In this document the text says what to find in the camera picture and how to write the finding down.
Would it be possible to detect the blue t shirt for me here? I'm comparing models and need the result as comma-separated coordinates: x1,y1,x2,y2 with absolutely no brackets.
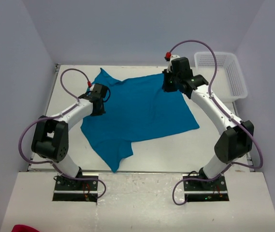
81,69,200,173

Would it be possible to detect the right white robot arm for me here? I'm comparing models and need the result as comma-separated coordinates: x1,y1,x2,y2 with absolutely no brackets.
162,55,254,190

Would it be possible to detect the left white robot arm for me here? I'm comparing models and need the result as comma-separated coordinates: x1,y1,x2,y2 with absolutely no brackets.
31,84,111,190

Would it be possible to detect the white plastic basket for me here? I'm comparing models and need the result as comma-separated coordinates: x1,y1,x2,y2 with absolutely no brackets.
194,52,248,102

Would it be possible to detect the red cloth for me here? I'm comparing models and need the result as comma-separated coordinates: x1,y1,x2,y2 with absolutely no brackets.
11,224,40,232

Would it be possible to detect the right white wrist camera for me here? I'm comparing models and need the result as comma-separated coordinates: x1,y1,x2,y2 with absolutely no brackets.
164,52,180,73

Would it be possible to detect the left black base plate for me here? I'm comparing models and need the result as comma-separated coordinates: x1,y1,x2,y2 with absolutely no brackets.
52,174,99,203

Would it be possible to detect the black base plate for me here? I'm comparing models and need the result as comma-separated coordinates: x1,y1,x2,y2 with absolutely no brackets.
52,174,99,203
183,175,229,203

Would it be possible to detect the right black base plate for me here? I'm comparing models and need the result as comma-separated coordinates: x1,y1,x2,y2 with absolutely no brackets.
183,175,229,203

